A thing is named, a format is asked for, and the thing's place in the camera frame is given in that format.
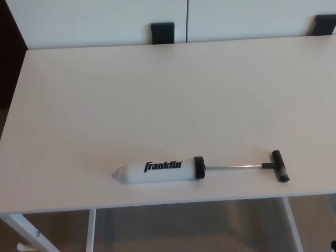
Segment white air pump black handle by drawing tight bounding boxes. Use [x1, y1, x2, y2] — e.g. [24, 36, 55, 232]
[112, 150, 291, 185]

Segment dark brown wooden panel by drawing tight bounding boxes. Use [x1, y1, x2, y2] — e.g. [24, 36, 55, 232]
[0, 0, 29, 111]

